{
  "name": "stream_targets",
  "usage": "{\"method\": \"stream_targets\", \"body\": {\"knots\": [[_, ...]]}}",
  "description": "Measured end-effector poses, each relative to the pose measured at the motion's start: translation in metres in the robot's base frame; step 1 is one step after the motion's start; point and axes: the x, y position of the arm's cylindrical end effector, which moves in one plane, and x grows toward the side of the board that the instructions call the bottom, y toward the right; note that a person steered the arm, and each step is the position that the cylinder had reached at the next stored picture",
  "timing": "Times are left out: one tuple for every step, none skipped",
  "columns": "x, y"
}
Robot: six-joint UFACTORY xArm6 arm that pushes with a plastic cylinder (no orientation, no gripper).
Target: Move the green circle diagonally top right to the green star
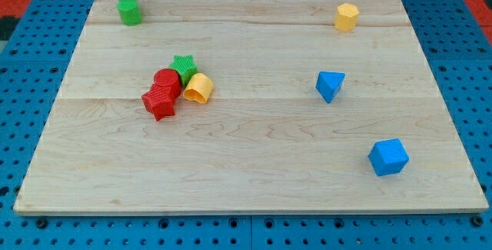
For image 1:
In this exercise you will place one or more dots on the green star block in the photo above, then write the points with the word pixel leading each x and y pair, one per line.
pixel 185 67

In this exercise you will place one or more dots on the green cylinder block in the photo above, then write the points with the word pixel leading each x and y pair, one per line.
pixel 129 12

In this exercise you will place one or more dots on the yellow hexagon block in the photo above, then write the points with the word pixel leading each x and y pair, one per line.
pixel 346 17

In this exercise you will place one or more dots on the wooden board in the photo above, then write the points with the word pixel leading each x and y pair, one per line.
pixel 265 142

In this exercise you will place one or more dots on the red star block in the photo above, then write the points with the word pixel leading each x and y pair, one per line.
pixel 159 101

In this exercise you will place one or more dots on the red cylinder block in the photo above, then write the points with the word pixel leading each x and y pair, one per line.
pixel 168 77

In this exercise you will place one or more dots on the blue cube block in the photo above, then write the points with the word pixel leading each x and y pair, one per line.
pixel 388 157

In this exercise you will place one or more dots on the blue triangle block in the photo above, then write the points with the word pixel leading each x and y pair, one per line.
pixel 329 84

